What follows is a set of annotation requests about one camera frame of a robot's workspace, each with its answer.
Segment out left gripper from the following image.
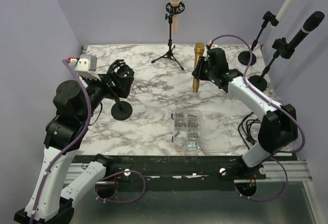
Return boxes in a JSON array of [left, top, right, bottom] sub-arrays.
[[80, 69, 134, 121]]

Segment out gold microphone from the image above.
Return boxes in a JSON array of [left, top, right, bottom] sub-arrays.
[[192, 42, 206, 93]]

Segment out black tripod mic stand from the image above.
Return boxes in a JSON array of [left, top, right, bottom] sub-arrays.
[[151, 2, 185, 71]]

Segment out pink microphone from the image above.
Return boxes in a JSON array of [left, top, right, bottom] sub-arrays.
[[170, 0, 180, 34]]

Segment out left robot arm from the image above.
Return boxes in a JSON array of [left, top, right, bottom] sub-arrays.
[[14, 60, 134, 223]]

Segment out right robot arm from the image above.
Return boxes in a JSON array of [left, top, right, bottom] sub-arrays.
[[192, 48, 298, 179]]

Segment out far round base mic stand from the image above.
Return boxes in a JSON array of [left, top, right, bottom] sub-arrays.
[[238, 11, 279, 66]]

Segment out round base mic stand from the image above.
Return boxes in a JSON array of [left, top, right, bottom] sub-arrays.
[[238, 11, 279, 66], [248, 37, 295, 91]]

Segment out near round base mic stand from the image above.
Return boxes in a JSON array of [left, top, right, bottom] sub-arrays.
[[248, 37, 295, 91]]

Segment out black microphone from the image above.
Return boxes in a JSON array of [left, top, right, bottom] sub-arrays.
[[286, 11, 325, 52]]

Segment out clear plastic screw box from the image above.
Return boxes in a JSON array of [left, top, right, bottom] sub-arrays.
[[171, 109, 230, 155]]

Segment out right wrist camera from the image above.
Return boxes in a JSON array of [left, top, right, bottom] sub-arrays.
[[206, 40, 220, 50]]

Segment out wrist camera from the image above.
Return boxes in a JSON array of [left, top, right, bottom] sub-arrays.
[[206, 40, 220, 50], [68, 54, 100, 80]]

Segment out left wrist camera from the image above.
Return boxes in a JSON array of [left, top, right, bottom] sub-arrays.
[[68, 54, 100, 80]]

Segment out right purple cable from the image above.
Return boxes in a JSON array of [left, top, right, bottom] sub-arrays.
[[210, 34, 306, 201]]

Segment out purple cable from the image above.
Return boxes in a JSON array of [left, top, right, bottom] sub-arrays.
[[210, 34, 306, 201], [28, 58, 93, 224]]

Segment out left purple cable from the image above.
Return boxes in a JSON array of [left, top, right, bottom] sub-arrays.
[[28, 58, 93, 224]]

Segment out black cable bundle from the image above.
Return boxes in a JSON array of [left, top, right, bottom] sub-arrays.
[[237, 113, 262, 148]]

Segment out aluminium mounting rail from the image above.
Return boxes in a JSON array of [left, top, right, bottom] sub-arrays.
[[64, 161, 313, 184]]

